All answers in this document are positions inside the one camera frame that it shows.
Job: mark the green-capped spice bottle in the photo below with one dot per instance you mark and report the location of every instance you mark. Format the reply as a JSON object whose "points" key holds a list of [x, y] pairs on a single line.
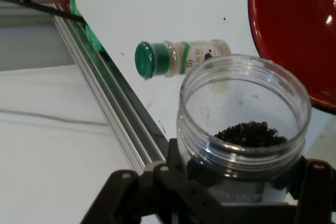
{"points": [[157, 58]]}

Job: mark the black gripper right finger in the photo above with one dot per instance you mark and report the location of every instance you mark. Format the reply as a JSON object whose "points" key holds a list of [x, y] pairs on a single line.
{"points": [[317, 195]]}

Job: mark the clear jar of black grains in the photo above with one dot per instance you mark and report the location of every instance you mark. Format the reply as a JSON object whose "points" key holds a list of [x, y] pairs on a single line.
{"points": [[244, 155]]}

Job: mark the aluminium rail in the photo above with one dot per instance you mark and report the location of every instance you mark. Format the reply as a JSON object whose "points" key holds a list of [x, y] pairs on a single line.
{"points": [[113, 103]]}

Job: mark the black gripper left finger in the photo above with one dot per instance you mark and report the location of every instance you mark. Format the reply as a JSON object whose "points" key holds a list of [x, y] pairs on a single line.
{"points": [[157, 197]]}

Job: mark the red bowl with black rim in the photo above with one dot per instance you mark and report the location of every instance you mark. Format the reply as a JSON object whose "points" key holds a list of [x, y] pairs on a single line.
{"points": [[294, 24]]}

